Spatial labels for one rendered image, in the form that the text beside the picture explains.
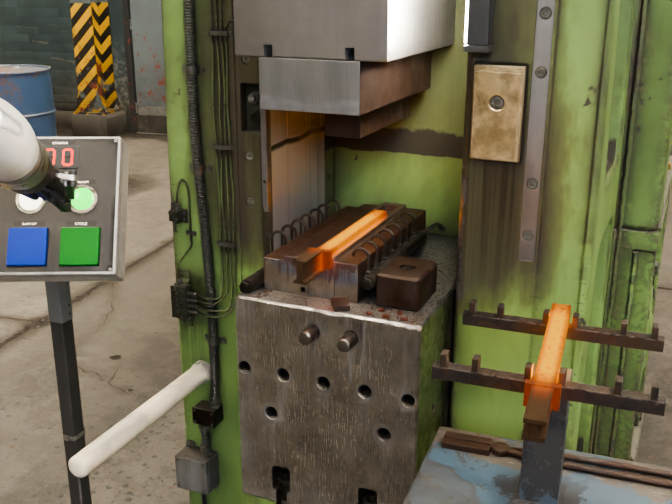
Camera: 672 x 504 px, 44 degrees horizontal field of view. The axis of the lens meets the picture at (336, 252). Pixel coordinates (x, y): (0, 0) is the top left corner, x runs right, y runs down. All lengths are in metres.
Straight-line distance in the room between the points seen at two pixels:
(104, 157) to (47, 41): 7.36
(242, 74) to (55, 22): 7.28
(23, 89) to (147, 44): 2.63
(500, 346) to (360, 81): 0.59
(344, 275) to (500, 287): 0.30
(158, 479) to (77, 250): 1.25
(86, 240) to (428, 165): 0.80
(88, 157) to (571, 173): 0.93
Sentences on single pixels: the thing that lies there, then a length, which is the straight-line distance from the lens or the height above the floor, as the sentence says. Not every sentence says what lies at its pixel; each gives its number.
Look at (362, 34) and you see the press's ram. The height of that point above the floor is 1.41.
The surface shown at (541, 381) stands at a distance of 1.14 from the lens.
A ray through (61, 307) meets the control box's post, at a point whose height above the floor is 0.84.
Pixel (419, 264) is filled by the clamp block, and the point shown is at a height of 0.98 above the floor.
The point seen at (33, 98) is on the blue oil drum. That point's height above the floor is 0.71.
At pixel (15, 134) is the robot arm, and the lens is 1.23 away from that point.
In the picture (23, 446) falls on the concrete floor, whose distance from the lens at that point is 3.06.
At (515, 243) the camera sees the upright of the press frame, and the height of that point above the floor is 1.03.
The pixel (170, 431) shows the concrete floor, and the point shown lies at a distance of 3.01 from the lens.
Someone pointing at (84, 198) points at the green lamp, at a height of 1.09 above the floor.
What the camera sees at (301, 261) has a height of 1.02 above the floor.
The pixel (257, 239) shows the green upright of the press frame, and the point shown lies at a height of 0.96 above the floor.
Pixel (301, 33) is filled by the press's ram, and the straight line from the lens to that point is 1.52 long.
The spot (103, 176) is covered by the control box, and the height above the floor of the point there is 1.13.
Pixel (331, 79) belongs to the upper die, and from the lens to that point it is 1.50.
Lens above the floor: 1.51
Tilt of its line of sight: 18 degrees down
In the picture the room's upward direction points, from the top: straight up
